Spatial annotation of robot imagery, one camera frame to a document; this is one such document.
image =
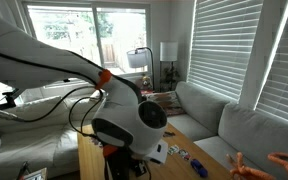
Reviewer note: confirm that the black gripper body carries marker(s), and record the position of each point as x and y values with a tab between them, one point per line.
119	165

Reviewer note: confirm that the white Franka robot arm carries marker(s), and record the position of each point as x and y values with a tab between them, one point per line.
50	66

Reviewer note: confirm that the small dark flat object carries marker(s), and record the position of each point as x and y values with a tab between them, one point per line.
169	134

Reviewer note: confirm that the red book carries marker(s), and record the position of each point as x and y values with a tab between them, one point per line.
146	91

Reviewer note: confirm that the patterned throw cushion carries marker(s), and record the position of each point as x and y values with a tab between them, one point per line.
167	101

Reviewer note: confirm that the blue toy car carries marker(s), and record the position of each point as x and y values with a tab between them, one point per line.
199	167

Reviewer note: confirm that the framed tablet with stand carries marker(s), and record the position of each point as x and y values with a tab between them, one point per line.
34	174

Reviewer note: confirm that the small brown toy figure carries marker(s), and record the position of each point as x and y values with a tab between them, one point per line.
146	81

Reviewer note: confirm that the white fabric sofa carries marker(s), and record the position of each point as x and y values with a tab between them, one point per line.
27	143

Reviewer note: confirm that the dark green house plant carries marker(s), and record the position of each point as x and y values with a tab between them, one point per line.
170	76

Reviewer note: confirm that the arched lamp white shade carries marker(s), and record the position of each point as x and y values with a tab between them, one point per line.
138	58

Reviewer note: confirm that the grey fabric sofa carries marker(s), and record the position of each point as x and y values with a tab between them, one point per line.
237	130

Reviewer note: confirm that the white table lamp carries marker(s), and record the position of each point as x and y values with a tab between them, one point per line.
168	50

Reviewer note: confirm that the orange toy octopus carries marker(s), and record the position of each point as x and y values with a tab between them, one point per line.
250	171

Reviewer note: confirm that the wide white window blind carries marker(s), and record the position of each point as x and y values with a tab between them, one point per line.
224	43

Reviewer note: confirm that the narrow white window blind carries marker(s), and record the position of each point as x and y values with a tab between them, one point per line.
285	66

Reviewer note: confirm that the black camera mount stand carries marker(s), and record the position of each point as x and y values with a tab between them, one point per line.
4	100

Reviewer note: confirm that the white sliding window frame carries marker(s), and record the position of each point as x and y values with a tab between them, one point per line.
95	30

